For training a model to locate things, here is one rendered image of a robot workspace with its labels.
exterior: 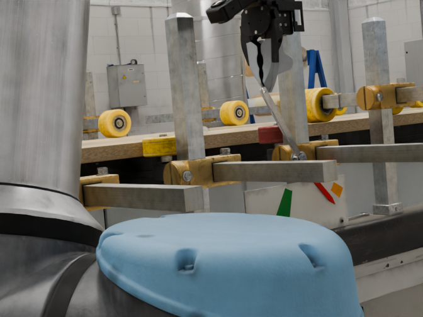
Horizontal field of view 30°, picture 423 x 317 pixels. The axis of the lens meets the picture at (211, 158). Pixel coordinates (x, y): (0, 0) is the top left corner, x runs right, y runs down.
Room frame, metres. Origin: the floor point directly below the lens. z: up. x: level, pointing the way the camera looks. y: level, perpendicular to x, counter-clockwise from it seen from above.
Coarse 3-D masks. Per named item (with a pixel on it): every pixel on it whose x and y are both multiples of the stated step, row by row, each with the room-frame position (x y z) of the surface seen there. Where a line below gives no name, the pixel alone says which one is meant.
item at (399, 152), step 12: (384, 144) 1.39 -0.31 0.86; (396, 144) 1.35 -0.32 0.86; (408, 144) 1.32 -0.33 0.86; (420, 144) 1.30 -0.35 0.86; (324, 156) 1.47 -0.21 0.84; (336, 156) 1.45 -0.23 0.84; (348, 156) 1.43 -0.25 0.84; (360, 156) 1.40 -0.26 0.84; (372, 156) 1.38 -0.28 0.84; (384, 156) 1.36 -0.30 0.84; (396, 156) 1.34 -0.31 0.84; (408, 156) 1.32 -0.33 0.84; (420, 156) 1.30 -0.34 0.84
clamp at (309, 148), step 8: (296, 144) 1.47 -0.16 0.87; (304, 144) 1.47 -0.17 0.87; (312, 144) 1.48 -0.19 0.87; (320, 144) 1.50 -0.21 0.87; (328, 144) 1.51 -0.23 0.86; (336, 144) 1.52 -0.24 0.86; (280, 152) 1.46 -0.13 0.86; (288, 152) 1.45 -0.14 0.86; (312, 152) 1.48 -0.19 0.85; (272, 160) 1.48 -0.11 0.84; (280, 160) 1.47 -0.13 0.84; (288, 160) 1.45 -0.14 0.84
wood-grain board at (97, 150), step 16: (416, 112) 2.05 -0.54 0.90; (208, 128) 2.43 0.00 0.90; (224, 128) 2.16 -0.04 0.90; (240, 128) 1.94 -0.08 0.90; (256, 128) 1.77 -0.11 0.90; (320, 128) 1.78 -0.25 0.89; (336, 128) 1.82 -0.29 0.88; (352, 128) 1.85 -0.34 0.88; (368, 128) 1.89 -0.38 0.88; (96, 144) 1.61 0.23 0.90; (112, 144) 1.49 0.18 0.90; (128, 144) 1.47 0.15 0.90; (208, 144) 1.58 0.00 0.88; (224, 144) 1.61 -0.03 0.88; (240, 144) 1.64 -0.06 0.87; (96, 160) 1.42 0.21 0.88
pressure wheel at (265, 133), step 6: (264, 126) 1.56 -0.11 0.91; (270, 126) 1.55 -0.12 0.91; (276, 126) 1.55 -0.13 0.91; (258, 132) 1.58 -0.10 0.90; (264, 132) 1.56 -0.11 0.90; (270, 132) 1.55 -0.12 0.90; (276, 132) 1.55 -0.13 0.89; (264, 138) 1.56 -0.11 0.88; (270, 138) 1.55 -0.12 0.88; (276, 138) 1.55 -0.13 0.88; (282, 138) 1.55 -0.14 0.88; (276, 144) 1.58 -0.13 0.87; (282, 144) 1.58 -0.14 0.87
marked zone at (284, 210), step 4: (284, 192) 1.43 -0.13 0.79; (288, 192) 1.44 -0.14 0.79; (284, 196) 1.43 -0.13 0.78; (288, 196) 1.44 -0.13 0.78; (284, 200) 1.43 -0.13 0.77; (288, 200) 1.44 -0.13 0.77; (280, 204) 1.42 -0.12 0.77; (284, 204) 1.43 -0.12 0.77; (288, 204) 1.44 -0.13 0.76; (280, 208) 1.42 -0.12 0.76; (284, 208) 1.43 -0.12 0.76; (288, 208) 1.44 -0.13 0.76; (280, 212) 1.42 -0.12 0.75; (284, 212) 1.43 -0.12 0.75; (288, 212) 1.44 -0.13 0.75; (288, 216) 1.44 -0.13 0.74
